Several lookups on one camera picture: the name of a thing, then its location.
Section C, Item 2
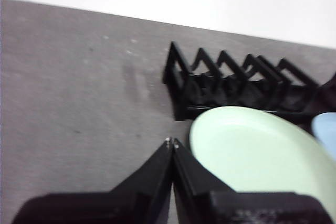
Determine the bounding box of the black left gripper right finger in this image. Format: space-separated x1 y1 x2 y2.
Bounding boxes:
173 137 333 224

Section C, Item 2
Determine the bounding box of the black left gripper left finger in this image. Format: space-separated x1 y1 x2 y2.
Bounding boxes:
12 137 173 224

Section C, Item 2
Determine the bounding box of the pale green plate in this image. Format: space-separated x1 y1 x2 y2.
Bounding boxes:
188 105 336 217

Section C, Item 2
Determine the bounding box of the pale blue plate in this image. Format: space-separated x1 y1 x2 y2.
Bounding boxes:
311 112 336 161

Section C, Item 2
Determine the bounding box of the black plate rack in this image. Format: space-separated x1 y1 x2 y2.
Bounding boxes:
161 40 336 133

